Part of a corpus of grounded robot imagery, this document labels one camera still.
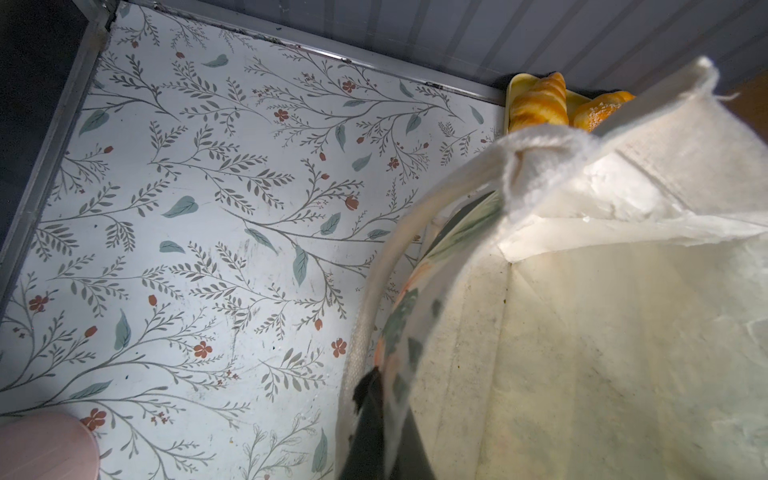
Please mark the canvas tote bag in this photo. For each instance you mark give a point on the canvas tote bag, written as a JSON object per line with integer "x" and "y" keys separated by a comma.
{"x": 574, "y": 305}

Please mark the yellow bread tray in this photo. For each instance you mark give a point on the yellow bread tray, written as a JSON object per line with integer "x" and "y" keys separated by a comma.
{"x": 522, "y": 82}

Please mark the braided bread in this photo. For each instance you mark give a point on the braided bread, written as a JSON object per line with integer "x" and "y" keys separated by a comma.
{"x": 542, "y": 103}

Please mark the sugared bun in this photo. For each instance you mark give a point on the sugared bun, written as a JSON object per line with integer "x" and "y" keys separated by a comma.
{"x": 590, "y": 115}

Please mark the pink pencil cup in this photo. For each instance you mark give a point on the pink pencil cup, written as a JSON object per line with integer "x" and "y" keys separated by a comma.
{"x": 48, "y": 446}

